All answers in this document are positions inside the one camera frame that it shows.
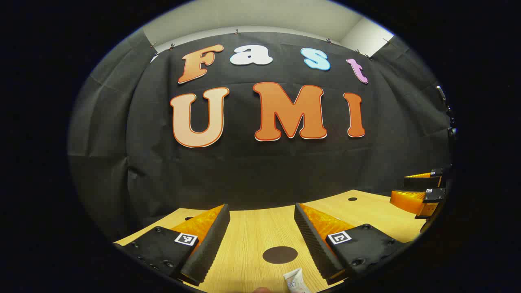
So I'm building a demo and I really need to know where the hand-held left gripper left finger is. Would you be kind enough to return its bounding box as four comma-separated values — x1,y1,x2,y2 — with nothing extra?
113,203,231,286

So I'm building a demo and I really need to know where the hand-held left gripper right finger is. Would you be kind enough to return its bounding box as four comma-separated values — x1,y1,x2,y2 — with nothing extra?
294,202,414,285

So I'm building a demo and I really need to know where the dark brown round coaster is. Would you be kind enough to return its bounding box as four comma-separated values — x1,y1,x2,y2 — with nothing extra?
263,246,298,265

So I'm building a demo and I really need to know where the white toothpaste tube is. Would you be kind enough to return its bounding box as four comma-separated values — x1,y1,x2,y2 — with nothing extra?
283,268,312,293

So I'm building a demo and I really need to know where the wooden desktop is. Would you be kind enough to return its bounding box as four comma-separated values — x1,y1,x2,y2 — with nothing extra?
113,189,426,293

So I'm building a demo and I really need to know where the black backdrop cloth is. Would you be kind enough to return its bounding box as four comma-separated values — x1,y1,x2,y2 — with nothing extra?
67,28,452,245

